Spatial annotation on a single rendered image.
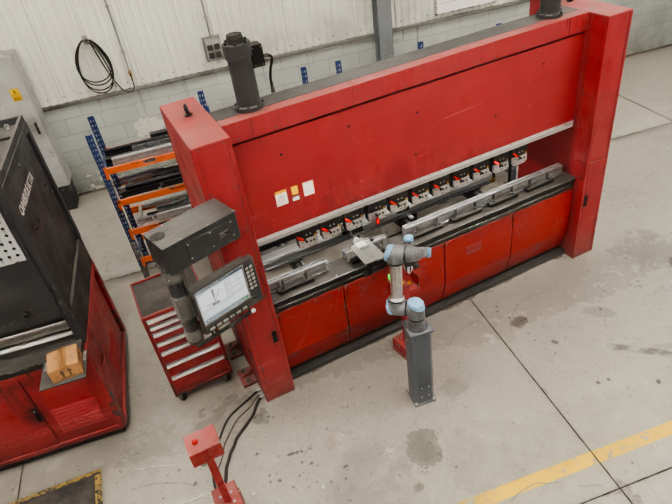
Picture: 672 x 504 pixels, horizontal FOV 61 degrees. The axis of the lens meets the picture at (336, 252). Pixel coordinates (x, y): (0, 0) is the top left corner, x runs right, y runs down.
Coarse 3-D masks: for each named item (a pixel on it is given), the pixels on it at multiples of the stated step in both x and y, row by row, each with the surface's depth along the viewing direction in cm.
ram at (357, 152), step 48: (576, 48) 459; (384, 96) 403; (432, 96) 419; (480, 96) 439; (528, 96) 461; (576, 96) 486; (240, 144) 370; (288, 144) 385; (336, 144) 402; (384, 144) 421; (432, 144) 441; (480, 144) 464; (288, 192) 404; (336, 192) 423
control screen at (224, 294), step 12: (228, 276) 356; (240, 276) 363; (204, 288) 347; (216, 288) 353; (228, 288) 360; (240, 288) 366; (204, 300) 350; (216, 300) 357; (228, 300) 363; (240, 300) 370; (204, 312) 354; (216, 312) 360
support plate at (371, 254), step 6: (354, 246) 459; (372, 246) 456; (354, 252) 453; (360, 252) 451; (366, 252) 451; (372, 252) 450; (378, 252) 449; (360, 258) 445; (366, 258) 444; (372, 258) 443; (378, 258) 443; (366, 264) 439
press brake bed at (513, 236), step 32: (480, 224) 495; (512, 224) 515; (544, 224) 535; (448, 256) 497; (480, 256) 516; (512, 256) 539; (544, 256) 567; (352, 288) 464; (384, 288) 481; (448, 288) 522; (480, 288) 542; (288, 320) 450; (320, 320) 466; (352, 320) 483; (384, 320) 506; (288, 352) 468; (320, 352) 491
